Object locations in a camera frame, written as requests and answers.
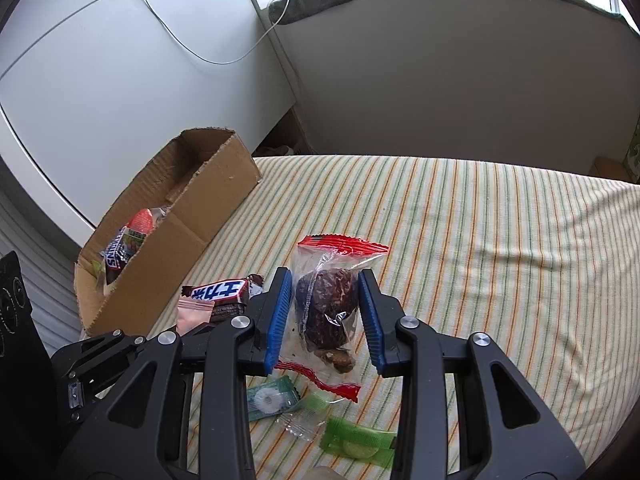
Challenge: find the white cable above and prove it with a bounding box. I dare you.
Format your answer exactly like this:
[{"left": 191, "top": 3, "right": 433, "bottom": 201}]
[{"left": 120, "top": 0, "right": 293, "bottom": 66}]

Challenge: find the green gift bag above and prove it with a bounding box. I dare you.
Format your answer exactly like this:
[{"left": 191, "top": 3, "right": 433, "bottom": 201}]
[{"left": 622, "top": 112, "right": 640, "bottom": 185}]

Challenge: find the dark green round candy packet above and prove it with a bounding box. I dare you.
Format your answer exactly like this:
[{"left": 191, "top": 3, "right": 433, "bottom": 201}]
[{"left": 246, "top": 375, "right": 302, "bottom": 422}]

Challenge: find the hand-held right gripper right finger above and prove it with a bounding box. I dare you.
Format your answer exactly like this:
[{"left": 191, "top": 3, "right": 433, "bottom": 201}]
[{"left": 356, "top": 268, "right": 587, "bottom": 480}]

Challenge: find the striped bed sheet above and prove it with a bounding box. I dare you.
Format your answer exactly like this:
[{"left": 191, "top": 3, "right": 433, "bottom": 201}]
[{"left": 145, "top": 154, "right": 640, "bottom": 480}]

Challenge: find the brown chocolate bar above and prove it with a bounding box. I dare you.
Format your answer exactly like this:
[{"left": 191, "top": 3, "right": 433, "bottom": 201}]
[{"left": 100, "top": 227, "right": 132, "bottom": 285}]

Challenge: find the bright green candy packet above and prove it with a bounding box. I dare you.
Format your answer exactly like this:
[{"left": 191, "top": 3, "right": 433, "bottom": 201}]
[{"left": 319, "top": 417, "right": 399, "bottom": 470}]

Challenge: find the pink snack packet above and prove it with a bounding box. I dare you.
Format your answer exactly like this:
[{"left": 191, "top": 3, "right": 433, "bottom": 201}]
[{"left": 176, "top": 296, "right": 217, "bottom": 336}]

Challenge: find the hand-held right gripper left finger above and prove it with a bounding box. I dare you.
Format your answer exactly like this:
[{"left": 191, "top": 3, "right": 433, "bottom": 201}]
[{"left": 55, "top": 266, "right": 294, "bottom": 480}]

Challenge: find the white wardrobe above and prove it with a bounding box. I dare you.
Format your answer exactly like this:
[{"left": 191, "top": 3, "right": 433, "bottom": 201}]
[{"left": 0, "top": 0, "right": 302, "bottom": 243}]

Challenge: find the clear light green candy packet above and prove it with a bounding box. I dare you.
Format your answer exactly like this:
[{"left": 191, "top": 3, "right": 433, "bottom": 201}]
[{"left": 274, "top": 391, "right": 335, "bottom": 442}]

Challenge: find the brown cardboard box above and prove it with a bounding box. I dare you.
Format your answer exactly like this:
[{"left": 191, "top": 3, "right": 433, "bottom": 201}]
[{"left": 74, "top": 127, "right": 264, "bottom": 338}]

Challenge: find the chocolate bar with blue print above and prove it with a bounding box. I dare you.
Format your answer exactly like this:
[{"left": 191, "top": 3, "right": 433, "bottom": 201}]
[{"left": 180, "top": 274, "right": 266, "bottom": 322}]

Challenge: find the clear red-edged date packet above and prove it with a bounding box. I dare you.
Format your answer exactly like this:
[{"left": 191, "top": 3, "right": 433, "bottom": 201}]
[{"left": 276, "top": 233, "right": 391, "bottom": 404}]

